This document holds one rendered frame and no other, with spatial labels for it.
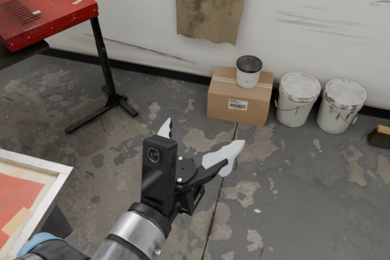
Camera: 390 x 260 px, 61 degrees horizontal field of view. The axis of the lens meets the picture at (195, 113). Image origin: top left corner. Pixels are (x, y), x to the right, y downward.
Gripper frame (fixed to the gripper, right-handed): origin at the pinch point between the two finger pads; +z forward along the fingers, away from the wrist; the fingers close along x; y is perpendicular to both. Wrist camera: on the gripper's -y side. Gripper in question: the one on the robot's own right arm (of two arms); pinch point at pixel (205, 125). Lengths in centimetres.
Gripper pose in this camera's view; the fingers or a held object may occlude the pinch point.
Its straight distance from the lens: 60.4
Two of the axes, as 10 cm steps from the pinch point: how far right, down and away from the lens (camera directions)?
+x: 8.7, 2.5, -4.2
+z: 4.7, -6.4, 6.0
